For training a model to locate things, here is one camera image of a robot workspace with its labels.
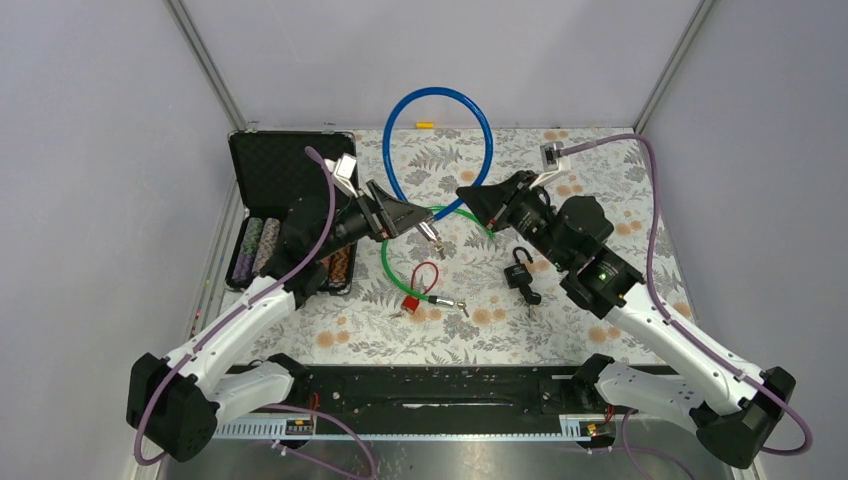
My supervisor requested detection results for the black poker chip case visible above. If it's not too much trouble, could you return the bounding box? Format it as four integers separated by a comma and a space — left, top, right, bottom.
225, 131, 356, 291

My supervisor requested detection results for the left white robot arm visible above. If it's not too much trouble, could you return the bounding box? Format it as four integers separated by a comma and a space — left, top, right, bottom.
126, 181, 433, 466

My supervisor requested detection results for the green cable lock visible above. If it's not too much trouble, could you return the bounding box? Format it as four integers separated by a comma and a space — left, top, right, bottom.
379, 205, 497, 318

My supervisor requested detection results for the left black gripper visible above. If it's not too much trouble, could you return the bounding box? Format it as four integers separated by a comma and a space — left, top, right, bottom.
314, 180, 432, 261

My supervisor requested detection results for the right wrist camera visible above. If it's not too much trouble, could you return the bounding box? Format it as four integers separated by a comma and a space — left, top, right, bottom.
530, 141, 571, 189

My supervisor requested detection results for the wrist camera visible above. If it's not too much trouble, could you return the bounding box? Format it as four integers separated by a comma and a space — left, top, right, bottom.
530, 141, 571, 189
324, 153, 357, 197

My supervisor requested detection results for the blue cable lock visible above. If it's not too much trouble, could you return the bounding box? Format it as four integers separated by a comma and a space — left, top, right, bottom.
382, 86, 496, 260

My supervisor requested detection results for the red cable padlock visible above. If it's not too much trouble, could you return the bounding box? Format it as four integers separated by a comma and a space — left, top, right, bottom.
384, 261, 440, 317

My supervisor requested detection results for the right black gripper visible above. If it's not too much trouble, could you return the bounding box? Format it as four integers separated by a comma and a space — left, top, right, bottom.
456, 170, 572, 270

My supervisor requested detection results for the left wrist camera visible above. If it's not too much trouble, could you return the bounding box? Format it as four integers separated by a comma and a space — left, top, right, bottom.
324, 153, 357, 197

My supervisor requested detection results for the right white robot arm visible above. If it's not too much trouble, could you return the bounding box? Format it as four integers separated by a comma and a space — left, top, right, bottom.
456, 171, 796, 469

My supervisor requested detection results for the black padlock with keys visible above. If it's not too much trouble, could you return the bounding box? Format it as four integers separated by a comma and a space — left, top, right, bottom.
503, 246, 542, 318

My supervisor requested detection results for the floral tablecloth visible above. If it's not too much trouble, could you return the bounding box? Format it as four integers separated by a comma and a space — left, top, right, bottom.
241, 128, 691, 365

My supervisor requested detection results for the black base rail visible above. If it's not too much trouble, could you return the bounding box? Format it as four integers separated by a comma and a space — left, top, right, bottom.
225, 362, 641, 439

